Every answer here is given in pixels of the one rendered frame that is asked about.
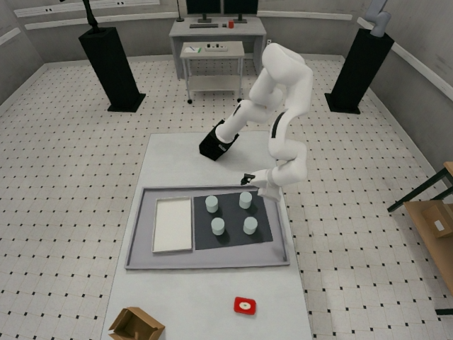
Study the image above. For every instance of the brown cardboard box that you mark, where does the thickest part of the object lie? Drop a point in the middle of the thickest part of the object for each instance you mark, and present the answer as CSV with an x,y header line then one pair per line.
x,y
133,323

